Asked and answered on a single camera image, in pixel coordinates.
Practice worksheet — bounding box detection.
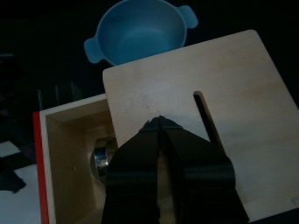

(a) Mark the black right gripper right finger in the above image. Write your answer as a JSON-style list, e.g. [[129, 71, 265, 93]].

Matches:
[[159, 115, 250, 224]]

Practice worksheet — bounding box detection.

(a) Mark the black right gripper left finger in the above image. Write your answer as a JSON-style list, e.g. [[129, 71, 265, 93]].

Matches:
[[102, 116, 165, 224]]

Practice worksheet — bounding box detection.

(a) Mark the wooden drawer with red front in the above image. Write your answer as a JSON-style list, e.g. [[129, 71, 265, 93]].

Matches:
[[32, 93, 119, 224]]

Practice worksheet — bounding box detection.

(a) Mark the round metal dough cutter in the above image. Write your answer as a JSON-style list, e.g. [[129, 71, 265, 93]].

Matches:
[[90, 137, 119, 186]]

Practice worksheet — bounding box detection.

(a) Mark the white rectangular work mat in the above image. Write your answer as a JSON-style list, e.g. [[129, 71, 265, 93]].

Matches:
[[0, 141, 43, 224]]

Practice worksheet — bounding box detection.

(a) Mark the blue two-handled toy bowl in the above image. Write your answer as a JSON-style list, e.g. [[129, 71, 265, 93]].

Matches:
[[83, 0, 199, 67]]

